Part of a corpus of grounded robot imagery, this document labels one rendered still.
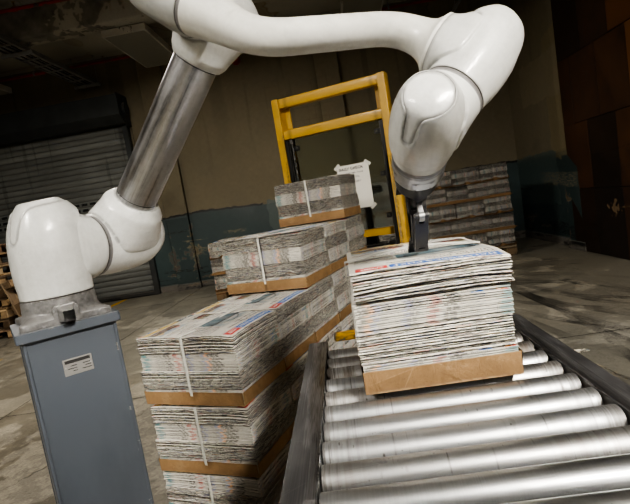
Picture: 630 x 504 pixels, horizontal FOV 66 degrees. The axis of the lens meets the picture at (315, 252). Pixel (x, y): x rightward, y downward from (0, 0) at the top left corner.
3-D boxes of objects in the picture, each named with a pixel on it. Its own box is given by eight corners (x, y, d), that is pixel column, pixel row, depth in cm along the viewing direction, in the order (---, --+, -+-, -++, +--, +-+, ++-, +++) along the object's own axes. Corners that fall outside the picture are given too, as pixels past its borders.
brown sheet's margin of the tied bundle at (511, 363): (360, 365, 103) (357, 346, 103) (496, 346, 102) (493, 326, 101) (365, 396, 88) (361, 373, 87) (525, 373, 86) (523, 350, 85)
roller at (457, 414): (321, 445, 84) (316, 418, 83) (597, 409, 81) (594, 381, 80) (320, 461, 79) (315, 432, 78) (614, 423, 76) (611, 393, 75)
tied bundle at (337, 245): (260, 281, 235) (251, 235, 233) (287, 270, 261) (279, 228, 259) (331, 275, 219) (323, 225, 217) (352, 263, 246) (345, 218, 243)
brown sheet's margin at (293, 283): (228, 294, 208) (226, 284, 207) (259, 280, 234) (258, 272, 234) (307, 287, 193) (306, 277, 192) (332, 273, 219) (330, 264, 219)
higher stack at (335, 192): (310, 415, 270) (271, 185, 257) (329, 392, 297) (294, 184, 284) (376, 417, 255) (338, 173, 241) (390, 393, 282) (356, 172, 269)
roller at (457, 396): (320, 437, 84) (323, 435, 89) (594, 400, 81) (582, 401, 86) (316, 407, 86) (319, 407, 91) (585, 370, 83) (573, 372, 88)
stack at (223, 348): (180, 574, 164) (131, 338, 155) (311, 414, 270) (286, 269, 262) (280, 593, 149) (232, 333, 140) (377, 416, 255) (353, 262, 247)
